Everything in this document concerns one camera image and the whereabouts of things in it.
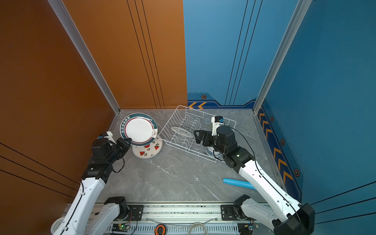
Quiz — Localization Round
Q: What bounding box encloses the blue white porcelain bowl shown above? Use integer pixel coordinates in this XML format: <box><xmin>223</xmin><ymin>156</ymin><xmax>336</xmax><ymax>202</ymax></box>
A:
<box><xmin>205</xmin><ymin>146</ymin><xmax>217</xmax><ymax>157</ymax></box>

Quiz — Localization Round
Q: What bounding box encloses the white plate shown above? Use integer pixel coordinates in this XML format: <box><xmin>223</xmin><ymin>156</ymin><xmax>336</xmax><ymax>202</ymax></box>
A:
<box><xmin>119</xmin><ymin>113</ymin><xmax>158</xmax><ymax>146</ymax></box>
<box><xmin>170</xmin><ymin>126</ymin><xmax>194</xmax><ymax>139</ymax></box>

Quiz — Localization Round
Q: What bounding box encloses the green circuit board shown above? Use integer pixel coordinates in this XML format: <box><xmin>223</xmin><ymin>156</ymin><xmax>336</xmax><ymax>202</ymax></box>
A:
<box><xmin>111</xmin><ymin>223</ymin><xmax>131</xmax><ymax>233</ymax></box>

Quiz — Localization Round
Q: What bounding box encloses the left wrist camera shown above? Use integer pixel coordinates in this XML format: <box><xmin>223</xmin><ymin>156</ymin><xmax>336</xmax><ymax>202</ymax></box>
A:
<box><xmin>98</xmin><ymin>131</ymin><xmax>115</xmax><ymax>143</ymax></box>

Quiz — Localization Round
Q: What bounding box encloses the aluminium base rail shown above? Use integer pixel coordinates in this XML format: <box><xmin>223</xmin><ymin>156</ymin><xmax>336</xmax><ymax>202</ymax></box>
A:
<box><xmin>63</xmin><ymin>202</ymin><xmax>307</xmax><ymax>235</ymax></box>

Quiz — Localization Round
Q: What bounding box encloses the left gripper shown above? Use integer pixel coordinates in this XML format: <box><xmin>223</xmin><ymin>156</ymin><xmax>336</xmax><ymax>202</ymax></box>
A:
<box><xmin>107</xmin><ymin>136</ymin><xmax>131</xmax><ymax>166</ymax></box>

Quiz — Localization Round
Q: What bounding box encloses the white cable loop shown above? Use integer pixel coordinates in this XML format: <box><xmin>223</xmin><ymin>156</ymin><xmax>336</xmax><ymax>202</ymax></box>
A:
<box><xmin>187</xmin><ymin>222</ymin><xmax>209</xmax><ymax>235</ymax></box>

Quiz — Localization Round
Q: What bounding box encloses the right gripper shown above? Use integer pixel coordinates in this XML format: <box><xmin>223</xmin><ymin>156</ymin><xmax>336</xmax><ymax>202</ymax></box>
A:
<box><xmin>193</xmin><ymin>130</ymin><xmax>228</xmax><ymax>156</ymax></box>

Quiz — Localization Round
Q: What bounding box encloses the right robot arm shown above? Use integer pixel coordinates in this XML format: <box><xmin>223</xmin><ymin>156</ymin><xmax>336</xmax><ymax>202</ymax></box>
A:
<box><xmin>194</xmin><ymin>125</ymin><xmax>315</xmax><ymax>235</ymax></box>

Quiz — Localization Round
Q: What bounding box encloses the light blue cylinder tube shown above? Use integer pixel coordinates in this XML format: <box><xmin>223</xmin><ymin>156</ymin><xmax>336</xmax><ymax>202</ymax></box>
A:
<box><xmin>223</xmin><ymin>178</ymin><xmax>257</xmax><ymax>191</ymax></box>

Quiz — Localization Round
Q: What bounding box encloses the watermelon pattern plate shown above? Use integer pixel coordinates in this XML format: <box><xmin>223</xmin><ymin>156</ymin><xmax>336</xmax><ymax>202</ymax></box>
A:
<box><xmin>132</xmin><ymin>138</ymin><xmax>163</xmax><ymax>159</ymax></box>

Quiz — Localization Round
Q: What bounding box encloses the white wire dish rack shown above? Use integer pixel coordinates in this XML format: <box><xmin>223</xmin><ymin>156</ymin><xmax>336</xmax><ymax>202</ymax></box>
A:
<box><xmin>159</xmin><ymin>105</ymin><xmax>245</xmax><ymax>168</ymax></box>

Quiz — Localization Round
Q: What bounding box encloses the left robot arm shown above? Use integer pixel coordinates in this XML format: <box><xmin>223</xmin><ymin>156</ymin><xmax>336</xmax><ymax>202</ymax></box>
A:
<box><xmin>54</xmin><ymin>132</ymin><xmax>132</xmax><ymax>235</ymax></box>

